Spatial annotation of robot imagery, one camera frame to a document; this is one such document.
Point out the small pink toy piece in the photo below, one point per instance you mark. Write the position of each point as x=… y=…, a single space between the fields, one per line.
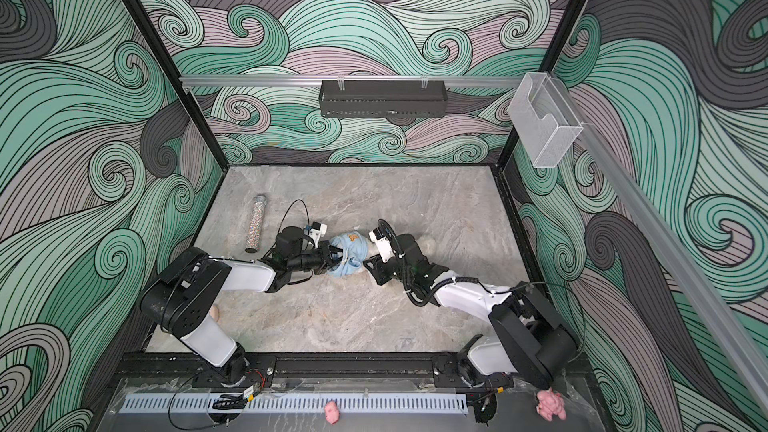
x=332 y=412

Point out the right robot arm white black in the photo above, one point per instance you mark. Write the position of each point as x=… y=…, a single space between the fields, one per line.
x=531 y=339

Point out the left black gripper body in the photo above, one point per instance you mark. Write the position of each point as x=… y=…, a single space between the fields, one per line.
x=317 y=260

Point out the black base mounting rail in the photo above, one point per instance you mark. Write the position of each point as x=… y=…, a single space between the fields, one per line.
x=443 y=370

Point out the white slotted cable duct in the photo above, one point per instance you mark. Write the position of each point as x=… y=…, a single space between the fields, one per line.
x=301 y=403

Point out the black wall-mounted tray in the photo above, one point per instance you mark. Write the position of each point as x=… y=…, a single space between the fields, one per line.
x=383 y=99

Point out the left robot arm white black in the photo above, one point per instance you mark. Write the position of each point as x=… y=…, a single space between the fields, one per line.
x=180 y=299

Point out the clear tube with beads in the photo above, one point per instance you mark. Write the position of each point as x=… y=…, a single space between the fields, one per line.
x=254 y=232

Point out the aluminium rail wall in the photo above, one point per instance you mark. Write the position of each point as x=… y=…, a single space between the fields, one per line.
x=277 y=80
x=737 y=345

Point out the light blue teddy hoodie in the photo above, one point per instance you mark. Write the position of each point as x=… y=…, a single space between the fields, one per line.
x=353 y=251

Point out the clear acrylic wall holder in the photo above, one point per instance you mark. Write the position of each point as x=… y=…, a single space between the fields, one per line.
x=544 y=115

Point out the white teddy bear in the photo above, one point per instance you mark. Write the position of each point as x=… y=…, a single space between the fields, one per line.
x=425 y=243

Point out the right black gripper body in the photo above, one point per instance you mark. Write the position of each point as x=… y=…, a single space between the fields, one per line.
x=392 y=270

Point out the aluminium rail back wall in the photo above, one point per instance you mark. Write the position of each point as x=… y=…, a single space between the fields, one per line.
x=277 y=80

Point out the pink plush toy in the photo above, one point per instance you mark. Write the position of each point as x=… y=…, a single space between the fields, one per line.
x=550 y=405

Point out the aluminium rail right wall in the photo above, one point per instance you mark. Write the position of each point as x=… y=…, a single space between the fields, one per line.
x=737 y=345

